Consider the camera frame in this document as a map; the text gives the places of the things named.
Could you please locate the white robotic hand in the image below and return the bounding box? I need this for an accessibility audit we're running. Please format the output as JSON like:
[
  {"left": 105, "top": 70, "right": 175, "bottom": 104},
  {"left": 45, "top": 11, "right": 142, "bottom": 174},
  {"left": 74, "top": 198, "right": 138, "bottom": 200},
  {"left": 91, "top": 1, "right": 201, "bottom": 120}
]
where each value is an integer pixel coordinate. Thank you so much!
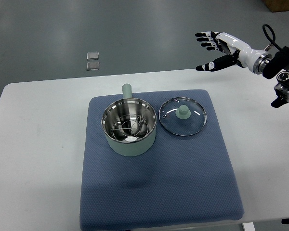
[{"left": 195, "top": 31, "right": 272, "bottom": 74}]

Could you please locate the glass lid with green knob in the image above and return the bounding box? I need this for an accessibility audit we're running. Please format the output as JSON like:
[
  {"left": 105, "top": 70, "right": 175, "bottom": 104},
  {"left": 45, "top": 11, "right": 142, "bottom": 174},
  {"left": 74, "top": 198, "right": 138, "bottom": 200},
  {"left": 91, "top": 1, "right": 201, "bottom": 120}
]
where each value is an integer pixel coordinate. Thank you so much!
[{"left": 159, "top": 97, "right": 207, "bottom": 136}]

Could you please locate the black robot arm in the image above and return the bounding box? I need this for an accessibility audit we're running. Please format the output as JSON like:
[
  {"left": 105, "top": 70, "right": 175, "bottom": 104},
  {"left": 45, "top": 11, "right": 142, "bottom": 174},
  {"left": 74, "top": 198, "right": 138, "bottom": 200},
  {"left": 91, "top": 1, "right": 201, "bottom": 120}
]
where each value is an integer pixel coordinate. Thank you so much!
[{"left": 195, "top": 31, "right": 289, "bottom": 108}]

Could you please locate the green pot with steel interior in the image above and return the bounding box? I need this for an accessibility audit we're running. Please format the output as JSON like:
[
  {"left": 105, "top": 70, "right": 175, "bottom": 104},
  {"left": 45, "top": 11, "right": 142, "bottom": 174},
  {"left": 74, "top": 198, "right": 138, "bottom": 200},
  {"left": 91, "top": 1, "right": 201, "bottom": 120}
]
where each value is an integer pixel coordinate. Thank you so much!
[{"left": 101, "top": 83, "right": 157, "bottom": 157}]

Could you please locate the brown cardboard box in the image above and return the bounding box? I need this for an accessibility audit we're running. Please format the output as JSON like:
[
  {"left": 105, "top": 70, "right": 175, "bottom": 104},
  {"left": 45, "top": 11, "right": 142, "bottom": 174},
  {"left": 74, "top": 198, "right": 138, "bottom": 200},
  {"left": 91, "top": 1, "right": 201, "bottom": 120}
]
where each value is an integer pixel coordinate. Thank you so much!
[{"left": 262, "top": 0, "right": 289, "bottom": 13}]

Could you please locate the upper floor socket plate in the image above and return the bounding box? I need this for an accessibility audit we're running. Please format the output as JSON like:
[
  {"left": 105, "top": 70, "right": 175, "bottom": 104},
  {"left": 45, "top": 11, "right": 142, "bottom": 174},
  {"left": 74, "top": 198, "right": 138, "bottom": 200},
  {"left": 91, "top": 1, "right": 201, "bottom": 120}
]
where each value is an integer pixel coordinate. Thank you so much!
[{"left": 86, "top": 51, "right": 99, "bottom": 60}]

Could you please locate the floor socket plate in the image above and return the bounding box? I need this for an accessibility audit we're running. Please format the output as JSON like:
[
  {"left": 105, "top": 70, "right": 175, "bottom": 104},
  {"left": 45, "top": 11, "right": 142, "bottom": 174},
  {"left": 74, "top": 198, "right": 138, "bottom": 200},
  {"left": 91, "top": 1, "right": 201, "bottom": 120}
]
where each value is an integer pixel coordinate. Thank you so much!
[
  {"left": 86, "top": 51, "right": 99, "bottom": 60},
  {"left": 86, "top": 61, "right": 100, "bottom": 71}
]

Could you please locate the lower floor socket plate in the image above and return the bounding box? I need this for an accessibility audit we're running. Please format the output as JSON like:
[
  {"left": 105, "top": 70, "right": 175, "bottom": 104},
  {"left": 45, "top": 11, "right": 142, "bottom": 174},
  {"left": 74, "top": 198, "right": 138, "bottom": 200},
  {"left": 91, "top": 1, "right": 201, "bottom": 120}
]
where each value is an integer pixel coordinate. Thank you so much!
[{"left": 86, "top": 61, "right": 100, "bottom": 71}]

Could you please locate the blue quilted mat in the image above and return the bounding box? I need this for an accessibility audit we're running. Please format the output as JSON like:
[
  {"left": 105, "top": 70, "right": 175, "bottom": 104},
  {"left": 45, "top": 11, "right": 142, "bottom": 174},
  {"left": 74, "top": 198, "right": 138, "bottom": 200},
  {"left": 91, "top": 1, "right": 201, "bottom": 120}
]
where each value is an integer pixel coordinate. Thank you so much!
[{"left": 80, "top": 90, "right": 244, "bottom": 231}]

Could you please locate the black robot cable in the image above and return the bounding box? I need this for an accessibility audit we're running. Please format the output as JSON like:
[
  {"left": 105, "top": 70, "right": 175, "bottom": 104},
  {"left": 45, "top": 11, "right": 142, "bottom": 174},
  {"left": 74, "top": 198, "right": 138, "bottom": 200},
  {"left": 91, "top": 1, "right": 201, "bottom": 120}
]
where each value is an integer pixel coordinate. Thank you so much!
[{"left": 262, "top": 24, "right": 284, "bottom": 51}]

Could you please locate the wire steaming rack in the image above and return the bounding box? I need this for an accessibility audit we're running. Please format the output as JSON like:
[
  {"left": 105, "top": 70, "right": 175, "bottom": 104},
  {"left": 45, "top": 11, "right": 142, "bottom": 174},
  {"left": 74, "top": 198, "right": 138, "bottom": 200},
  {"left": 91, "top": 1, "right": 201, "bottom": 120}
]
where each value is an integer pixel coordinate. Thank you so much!
[{"left": 112, "top": 115, "right": 149, "bottom": 142}]

